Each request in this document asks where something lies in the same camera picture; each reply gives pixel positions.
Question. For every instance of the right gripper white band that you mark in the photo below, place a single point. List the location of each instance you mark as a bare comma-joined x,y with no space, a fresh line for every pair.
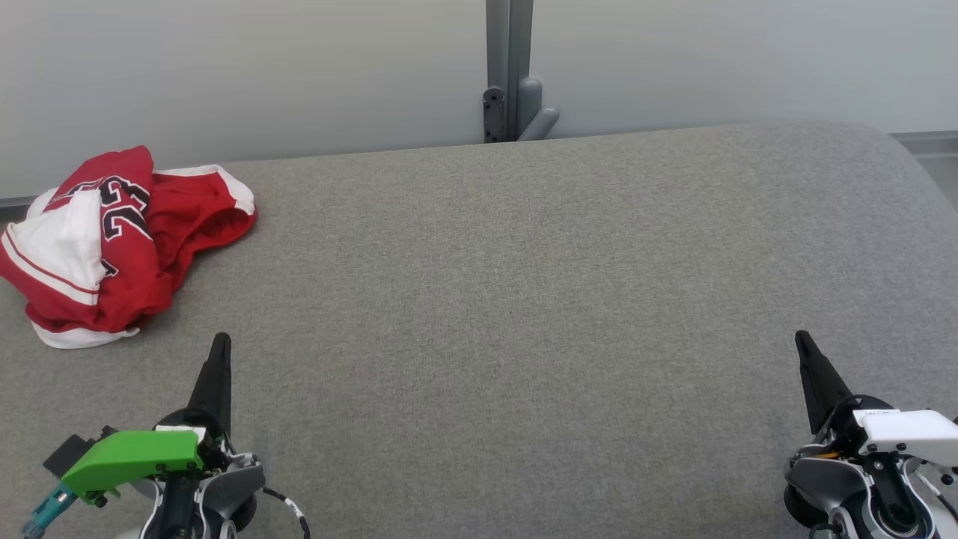
905,430

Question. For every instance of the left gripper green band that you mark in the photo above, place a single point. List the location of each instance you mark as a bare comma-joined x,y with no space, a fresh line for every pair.
142,453

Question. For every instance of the red shorts white trim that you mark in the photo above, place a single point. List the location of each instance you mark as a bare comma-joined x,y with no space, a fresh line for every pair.
198,209

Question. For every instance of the red Bulls basketball jersey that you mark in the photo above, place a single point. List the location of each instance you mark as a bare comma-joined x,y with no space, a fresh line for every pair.
123,217

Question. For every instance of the grey fabric sofa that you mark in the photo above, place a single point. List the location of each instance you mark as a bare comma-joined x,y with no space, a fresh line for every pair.
524,299

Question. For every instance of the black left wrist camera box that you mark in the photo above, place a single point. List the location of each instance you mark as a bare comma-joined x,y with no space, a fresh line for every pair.
67,449

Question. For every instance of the teal left camera connector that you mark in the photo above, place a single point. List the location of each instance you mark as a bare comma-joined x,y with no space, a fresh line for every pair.
49,505

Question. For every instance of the grey metal post with bracket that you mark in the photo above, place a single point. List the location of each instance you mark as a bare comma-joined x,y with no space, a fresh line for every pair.
509,45

